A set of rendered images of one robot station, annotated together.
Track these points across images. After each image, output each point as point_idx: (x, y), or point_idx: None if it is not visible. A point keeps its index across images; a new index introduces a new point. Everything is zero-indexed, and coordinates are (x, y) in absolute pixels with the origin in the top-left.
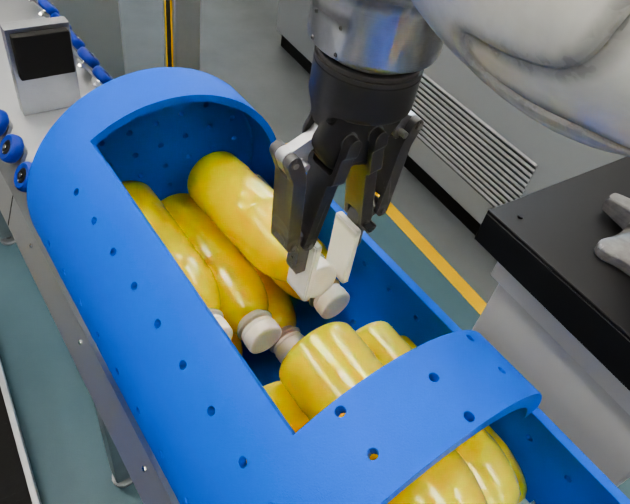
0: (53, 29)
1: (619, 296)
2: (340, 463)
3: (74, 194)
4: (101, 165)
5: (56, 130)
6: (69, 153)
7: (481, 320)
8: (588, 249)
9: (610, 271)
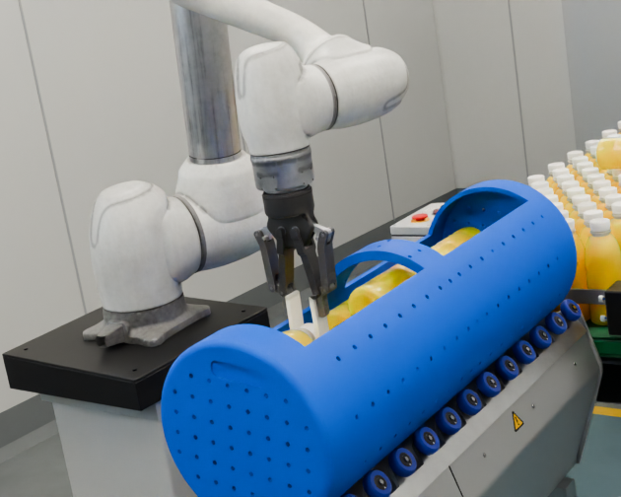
0: None
1: (194, 335)
2: (427, 256)
3: (339, 361)
4: (320, 339)
5: (297, 371)
6: (313, 361)
7: (172, 464)
8: (154, 348)
9: (172, 340)
